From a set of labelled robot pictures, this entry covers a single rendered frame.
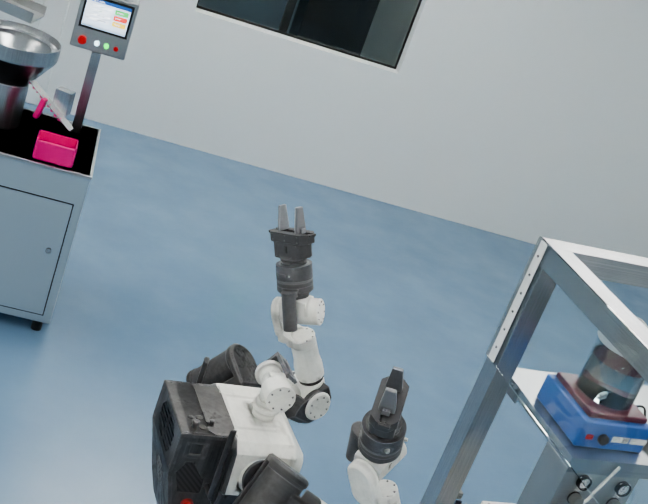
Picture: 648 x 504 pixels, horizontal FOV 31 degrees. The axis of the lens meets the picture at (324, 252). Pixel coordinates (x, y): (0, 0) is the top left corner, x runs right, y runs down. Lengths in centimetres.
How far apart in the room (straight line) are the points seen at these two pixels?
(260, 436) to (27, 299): 258
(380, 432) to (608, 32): 580
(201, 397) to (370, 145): 521
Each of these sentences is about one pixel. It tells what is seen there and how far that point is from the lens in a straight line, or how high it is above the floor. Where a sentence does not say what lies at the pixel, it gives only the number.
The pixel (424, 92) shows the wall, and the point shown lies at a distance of 759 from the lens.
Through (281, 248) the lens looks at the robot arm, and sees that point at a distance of 276.
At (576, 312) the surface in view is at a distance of 269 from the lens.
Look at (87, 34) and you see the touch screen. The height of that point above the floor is 120.
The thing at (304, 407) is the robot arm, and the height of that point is 112.
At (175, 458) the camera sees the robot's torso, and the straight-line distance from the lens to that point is 248.
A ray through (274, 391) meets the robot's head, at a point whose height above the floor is 133.
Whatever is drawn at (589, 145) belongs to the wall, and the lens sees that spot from 802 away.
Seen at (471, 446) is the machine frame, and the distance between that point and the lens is 306.
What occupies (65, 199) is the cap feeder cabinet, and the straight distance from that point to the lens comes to 475.
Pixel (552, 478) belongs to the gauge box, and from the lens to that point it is 282.
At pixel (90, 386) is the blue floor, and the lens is 480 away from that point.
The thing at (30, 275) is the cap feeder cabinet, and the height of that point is 27.
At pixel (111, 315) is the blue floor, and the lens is 533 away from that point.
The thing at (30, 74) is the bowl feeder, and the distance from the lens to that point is 481.
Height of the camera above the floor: 257
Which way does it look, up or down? 23 degrees down
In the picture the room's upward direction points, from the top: 21 degrees clockwise
